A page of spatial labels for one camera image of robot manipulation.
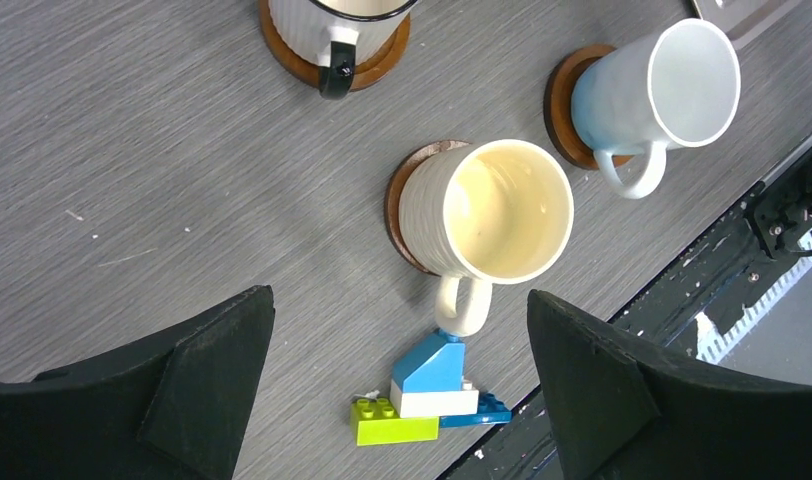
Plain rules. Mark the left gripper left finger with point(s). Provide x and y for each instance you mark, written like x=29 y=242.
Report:
x=172 y=405

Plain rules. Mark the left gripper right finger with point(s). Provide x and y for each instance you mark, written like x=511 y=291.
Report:
x=622 y=407

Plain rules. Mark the cream mug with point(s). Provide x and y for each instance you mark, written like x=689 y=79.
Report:
x=491 y=213

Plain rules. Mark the wooden coaster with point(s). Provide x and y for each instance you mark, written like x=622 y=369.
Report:
x=293 y=53
x=394 y=191
x=557 y=104

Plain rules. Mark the white mug blue outside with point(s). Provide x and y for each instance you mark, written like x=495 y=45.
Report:
x=679 y=88

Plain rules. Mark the ribbed clear glass cup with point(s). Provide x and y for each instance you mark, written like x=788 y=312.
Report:
x=333 y=33

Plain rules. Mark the metal tray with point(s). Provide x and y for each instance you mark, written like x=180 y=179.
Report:
x=743 y=20

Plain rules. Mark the coloured toy brick stack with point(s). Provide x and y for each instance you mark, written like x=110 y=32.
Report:
x=428 y=393

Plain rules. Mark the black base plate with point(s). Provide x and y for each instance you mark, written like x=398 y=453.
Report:
x=770 y=223

